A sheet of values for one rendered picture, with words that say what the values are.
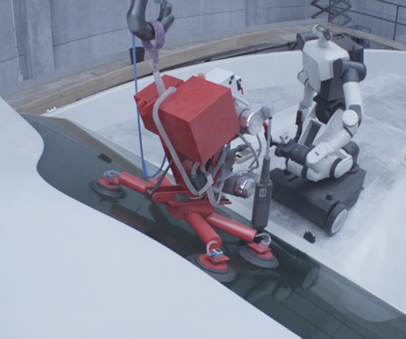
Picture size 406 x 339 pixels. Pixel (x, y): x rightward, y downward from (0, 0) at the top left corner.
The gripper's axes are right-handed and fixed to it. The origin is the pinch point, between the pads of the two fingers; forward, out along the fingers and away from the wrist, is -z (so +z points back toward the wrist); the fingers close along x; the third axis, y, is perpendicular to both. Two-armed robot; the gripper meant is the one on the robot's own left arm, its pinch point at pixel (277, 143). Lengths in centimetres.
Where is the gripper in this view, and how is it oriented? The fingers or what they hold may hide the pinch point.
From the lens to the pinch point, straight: 194.2
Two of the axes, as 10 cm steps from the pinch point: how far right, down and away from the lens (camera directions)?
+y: -1.9, -7.1, -6.7
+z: 7.1, 3.8, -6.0
